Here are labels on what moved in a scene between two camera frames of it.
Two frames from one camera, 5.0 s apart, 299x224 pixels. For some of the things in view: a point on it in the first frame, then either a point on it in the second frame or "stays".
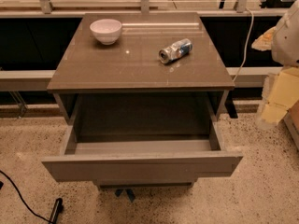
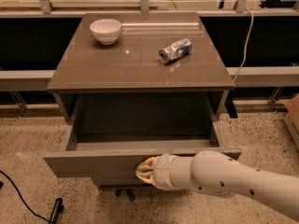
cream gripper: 287,44 -> 163,172
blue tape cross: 129,191 stays
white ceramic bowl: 106,31 stays
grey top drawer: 115,136 stays
